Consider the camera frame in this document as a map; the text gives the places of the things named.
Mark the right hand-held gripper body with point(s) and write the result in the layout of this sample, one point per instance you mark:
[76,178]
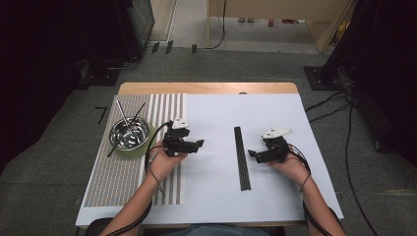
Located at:
[278,147]

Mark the black floor tape strip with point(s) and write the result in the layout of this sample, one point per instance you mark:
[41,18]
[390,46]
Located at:
[168,47]
[194,49]
[155,47]

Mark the striped woven placemat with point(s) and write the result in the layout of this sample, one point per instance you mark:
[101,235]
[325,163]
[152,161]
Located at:
[108,183]

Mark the dark glass cabinet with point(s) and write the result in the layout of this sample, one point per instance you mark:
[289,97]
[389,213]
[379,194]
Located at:
[141,23]

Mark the white table cover sheet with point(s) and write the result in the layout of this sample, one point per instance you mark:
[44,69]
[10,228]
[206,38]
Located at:
[213,114]

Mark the black round object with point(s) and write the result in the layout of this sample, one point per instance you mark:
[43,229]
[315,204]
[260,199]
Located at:
[95,227]

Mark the yellow object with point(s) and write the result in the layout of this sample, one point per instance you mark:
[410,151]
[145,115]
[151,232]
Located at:
[343,29]

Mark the person's blue-grey clothing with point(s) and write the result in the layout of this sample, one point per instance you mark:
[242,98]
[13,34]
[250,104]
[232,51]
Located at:
[216,231]

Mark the person's right hand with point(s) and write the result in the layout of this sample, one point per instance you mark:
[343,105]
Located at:
[293,168]

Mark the person's left hand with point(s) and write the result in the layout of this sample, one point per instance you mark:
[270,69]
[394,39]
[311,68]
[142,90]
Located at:
[162,165]

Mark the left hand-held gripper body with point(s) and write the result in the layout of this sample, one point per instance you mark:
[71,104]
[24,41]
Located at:
[175,141]

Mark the small red object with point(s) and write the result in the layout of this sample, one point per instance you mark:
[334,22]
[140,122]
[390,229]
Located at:
[271,22]

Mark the dark curtain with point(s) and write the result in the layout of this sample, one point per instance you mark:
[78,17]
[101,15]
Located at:
[32,65]
[387,65]

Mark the black stand base plate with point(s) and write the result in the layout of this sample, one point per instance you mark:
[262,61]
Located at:
[316,78]

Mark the row of black chopsticks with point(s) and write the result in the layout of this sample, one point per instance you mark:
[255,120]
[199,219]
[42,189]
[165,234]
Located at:
[242,160]

